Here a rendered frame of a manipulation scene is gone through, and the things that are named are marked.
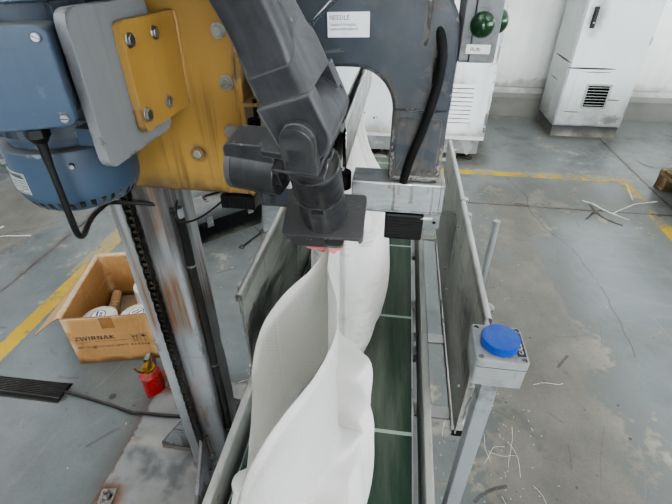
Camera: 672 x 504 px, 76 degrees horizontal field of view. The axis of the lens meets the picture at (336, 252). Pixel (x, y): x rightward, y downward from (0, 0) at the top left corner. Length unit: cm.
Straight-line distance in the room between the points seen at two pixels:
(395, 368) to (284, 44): 104
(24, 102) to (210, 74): 27
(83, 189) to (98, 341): 137
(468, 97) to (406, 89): 286
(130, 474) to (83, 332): 58
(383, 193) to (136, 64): 38
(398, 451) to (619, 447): 92
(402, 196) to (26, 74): 49
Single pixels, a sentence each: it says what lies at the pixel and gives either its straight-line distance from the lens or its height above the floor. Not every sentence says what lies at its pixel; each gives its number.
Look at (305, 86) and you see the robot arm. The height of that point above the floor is 126.
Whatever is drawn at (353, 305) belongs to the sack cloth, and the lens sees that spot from 119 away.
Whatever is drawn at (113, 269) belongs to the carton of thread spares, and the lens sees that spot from 224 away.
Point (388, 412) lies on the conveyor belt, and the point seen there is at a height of 38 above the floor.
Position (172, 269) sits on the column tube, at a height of 81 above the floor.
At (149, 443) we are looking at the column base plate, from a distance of 169.
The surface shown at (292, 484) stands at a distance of 50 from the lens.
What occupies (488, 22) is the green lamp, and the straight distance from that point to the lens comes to 62.
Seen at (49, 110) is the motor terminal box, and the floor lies 123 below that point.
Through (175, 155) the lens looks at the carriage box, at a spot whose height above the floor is 109.
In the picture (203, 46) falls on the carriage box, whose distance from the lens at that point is 69.
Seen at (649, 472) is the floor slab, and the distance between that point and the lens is 184.
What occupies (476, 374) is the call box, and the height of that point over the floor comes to 80.
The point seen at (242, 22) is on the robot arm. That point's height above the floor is 131.
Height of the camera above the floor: 136
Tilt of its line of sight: 35 degrees down
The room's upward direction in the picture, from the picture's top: straight up
